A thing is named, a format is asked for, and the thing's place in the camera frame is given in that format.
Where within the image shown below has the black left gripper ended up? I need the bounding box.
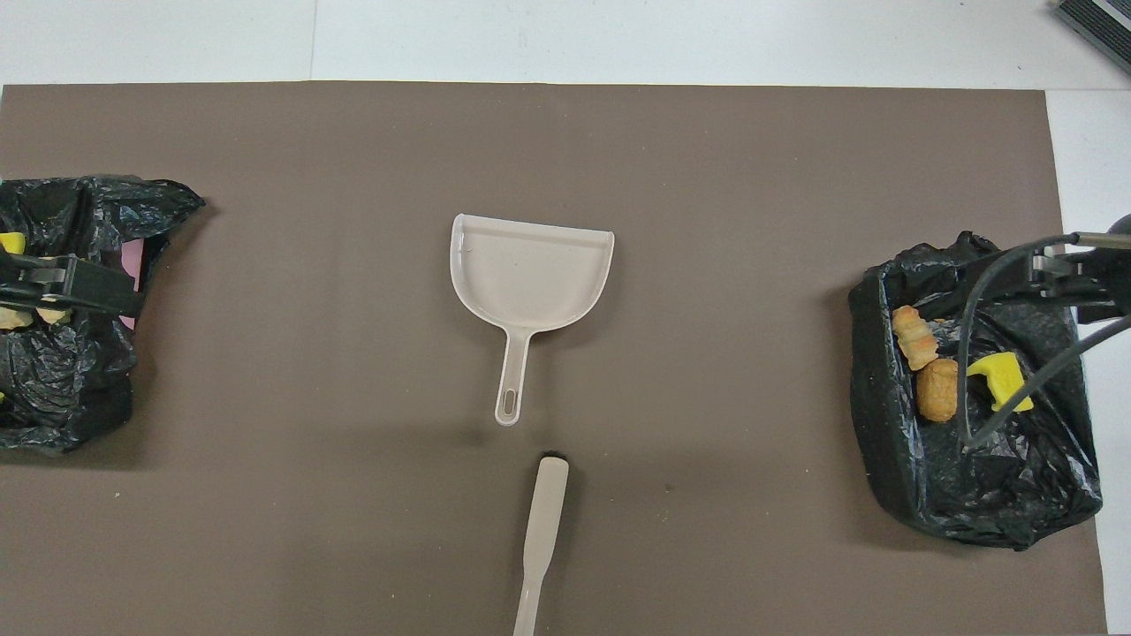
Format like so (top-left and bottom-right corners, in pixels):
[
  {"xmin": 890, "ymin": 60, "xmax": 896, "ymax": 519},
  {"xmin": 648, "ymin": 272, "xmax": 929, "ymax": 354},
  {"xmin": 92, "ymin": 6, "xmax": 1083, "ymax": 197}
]
[{"xmin": 0, "ymin": 246, "xmax": 148, "ymax": 320}]

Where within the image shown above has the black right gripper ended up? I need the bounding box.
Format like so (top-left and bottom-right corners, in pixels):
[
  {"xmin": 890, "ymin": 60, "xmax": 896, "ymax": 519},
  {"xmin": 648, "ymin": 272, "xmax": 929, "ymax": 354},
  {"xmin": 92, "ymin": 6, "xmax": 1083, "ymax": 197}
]
[{"xmin": 1028, "ymin": 249, "xmax": 1131, "ymax": 324}]

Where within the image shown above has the pale dumpling toy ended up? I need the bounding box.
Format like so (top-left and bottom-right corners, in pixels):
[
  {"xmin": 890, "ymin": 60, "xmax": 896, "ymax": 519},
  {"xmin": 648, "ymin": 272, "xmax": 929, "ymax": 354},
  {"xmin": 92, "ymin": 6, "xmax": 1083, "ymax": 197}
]
[{"xmin": 35, "ymin": 254, "xmax": 76, "ymax": 326}]

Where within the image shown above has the notched yellow sponge piece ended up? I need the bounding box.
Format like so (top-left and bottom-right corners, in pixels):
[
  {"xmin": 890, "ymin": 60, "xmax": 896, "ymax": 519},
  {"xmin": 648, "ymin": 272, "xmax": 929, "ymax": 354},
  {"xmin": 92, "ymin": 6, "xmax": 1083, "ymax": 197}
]
[{"xmin": 965, "ymin": 352, "xmax": 1035, "ymax": 413}]

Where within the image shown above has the ridged pastry piece toy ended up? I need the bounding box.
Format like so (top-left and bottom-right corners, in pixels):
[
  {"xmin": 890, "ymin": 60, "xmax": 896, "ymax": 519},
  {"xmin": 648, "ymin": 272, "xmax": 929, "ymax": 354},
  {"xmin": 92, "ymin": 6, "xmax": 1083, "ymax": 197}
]
[{"xmin": 892, "ymin": 305, "xmax": 939, "ymax": 370}]

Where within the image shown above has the brown bread roll toy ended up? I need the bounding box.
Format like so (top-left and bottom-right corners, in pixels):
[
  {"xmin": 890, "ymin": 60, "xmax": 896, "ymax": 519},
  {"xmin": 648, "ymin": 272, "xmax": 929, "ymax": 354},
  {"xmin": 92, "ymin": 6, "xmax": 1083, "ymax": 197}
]
[{"xmin": 915, "ymin": 358, "xmax": 962, "ymax": 423}]

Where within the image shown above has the beige plastic dustpan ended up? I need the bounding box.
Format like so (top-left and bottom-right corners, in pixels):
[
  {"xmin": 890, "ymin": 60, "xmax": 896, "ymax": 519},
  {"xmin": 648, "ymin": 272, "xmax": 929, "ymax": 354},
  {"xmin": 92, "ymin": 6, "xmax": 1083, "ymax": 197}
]
[{"xmin": 450, "ymin": 213, "xmax": 616, "ymax": 428}]

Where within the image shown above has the beige hand brush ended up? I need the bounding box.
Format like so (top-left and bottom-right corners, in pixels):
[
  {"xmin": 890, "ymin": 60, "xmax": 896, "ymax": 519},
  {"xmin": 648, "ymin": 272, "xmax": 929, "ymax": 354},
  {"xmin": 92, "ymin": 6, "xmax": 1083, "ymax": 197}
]
[{"xmin": 512, "ymin": 456, "xmax": 571, "ymax": 636}]

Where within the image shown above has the black bag over pink bin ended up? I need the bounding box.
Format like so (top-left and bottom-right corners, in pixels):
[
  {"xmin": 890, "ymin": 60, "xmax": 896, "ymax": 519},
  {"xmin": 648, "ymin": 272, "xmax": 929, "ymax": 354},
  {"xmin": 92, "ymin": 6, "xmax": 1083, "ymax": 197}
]
[{"xmin": 0, "ymin": 175, "xmax": 206, "ymax": 454}]

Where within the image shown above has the black bag lined bin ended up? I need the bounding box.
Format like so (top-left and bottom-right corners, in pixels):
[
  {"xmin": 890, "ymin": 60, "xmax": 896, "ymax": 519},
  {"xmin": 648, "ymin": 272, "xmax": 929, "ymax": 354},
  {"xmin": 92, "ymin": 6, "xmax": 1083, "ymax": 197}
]
[{"xmin": 848, "ymin": 231, "xmax": 1104, "ymax": 551}]

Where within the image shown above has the grey ribbed device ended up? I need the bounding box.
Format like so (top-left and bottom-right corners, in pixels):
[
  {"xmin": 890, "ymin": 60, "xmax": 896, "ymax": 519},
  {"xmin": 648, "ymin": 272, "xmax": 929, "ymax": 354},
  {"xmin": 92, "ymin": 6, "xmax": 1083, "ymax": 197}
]
[{"xmin": 1054, "ymin": 0, "xmax": 1131, "ymax": 76}]

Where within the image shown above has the brown table mat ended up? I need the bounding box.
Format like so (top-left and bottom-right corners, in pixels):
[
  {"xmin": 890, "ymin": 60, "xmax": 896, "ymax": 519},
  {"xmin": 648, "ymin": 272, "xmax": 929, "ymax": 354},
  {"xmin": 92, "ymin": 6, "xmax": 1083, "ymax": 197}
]
[{"xmin": 0, "ymin": 82, "xmax": 1108, "ymax": 636}]

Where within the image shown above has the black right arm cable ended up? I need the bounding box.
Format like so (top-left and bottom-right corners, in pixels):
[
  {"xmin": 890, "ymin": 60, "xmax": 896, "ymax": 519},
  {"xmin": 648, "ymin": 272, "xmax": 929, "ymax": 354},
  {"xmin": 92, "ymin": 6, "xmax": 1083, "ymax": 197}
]
[{"xmin": 956, "ymin": 231, "xmax": 1131, "ymax": 453}]

